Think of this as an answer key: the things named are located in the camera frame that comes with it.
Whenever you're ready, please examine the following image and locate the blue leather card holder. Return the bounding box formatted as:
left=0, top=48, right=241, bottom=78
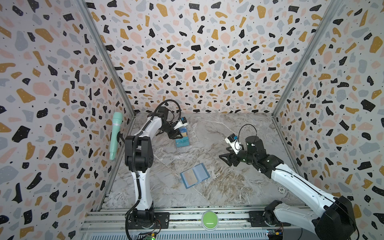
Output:
left=180, top=164, right=211, bottom=189

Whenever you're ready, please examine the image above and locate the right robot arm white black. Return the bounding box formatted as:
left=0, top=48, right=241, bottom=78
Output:
left=219, top=134, right=359, bottom=240

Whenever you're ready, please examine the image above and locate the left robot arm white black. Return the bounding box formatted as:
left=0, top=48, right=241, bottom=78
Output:
left=125, top=106, right=187, bottom=229

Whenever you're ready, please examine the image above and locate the clear box with cards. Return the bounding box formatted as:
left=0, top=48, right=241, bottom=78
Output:
left=175, top=127, right=190, bottom=148

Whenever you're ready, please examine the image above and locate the black microphone stand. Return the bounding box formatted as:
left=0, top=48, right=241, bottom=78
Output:
left=117, top=132, right=125, bottom=145

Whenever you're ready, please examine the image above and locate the mint green microphone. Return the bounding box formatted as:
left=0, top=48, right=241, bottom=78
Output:
left=109, top=112, right=123, bottom=161

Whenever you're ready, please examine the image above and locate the green push button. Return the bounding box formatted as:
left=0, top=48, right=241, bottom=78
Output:
left=201, top=211, right=219, bottom=231

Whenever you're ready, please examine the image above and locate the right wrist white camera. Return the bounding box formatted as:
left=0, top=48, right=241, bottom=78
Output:
left=225, top=134, right=243, bottom=155

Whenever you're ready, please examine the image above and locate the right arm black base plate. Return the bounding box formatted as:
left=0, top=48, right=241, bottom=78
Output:
left=247, top=211, right=291, bottom=228

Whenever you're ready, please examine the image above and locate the white ventilated cable duct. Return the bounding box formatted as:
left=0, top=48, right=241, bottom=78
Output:
left=86, top=230, right=269, bottom=240

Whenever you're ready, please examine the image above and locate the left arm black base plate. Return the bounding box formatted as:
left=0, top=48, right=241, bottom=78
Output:
left=126, top=211, right=170, bottom=230

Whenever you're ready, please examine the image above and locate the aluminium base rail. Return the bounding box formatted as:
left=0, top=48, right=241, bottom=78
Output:
left=79, top=205, right=301, bottom=233

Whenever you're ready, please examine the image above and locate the black corrugated cable hose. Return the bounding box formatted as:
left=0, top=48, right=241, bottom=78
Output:
left=124, top=98, right=183, bottom=240

